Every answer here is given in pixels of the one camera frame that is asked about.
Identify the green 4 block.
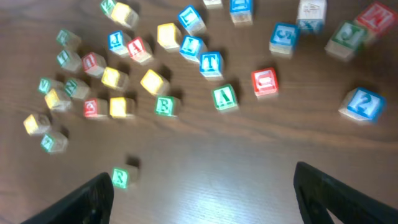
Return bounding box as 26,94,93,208
40,131,68,154

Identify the blue 5 block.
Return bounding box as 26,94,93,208
269,22,299,58

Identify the blue X block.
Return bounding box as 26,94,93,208
296,0,327,34

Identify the green V block right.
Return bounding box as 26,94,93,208
211,84,239,113

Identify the red E block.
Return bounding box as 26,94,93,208
83,98,108,119

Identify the yellow block beside V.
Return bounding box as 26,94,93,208
44,88,72,111

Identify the red U block left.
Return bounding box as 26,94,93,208
82,52,107,78

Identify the blue T block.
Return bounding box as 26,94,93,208
200,51,223,80

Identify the blue D block right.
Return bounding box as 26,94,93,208
229,0,253,26

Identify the red u block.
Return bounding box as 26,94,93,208
251,67,279,99
82,52,107,78

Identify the red U block right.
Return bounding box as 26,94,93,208
251,67,279,99

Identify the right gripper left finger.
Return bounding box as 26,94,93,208
22,172,114,224

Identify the green j block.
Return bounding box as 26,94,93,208
56,29,81,50
325,21,368,62

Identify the yellow O block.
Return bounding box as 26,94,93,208
109,97,135,119
101,67,129,91

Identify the blue P block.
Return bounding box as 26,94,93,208
108,30,131,58

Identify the green v block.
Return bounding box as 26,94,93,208
211,84,239,113
38,78,64,95

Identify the red M block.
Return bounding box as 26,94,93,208
354,2,397,45

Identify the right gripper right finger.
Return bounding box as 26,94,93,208
294,162,397,224

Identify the green R block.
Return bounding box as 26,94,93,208
111,164,139,190

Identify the green N block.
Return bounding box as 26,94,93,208
64,78,90,100

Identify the green J block right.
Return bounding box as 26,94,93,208
325,21,368,62

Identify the green V block left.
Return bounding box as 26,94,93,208
38,78,64,95

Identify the yellow block centre top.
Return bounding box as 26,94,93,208
157,23,182,52

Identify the blue 2 block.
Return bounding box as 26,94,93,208
338,87,386,123

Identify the blue L block upper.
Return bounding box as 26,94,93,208
177,5,206,35

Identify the green J block left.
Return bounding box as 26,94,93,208
56,29,81,50

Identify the green Z block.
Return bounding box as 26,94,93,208
100,0,117,17

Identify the green L block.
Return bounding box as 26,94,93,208
56,49,82,73

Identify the yellow block far left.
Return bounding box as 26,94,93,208
23,113,51,136

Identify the green B block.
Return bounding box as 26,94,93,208
154,95,180,118

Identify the red A block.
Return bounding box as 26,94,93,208
127,37,153,64

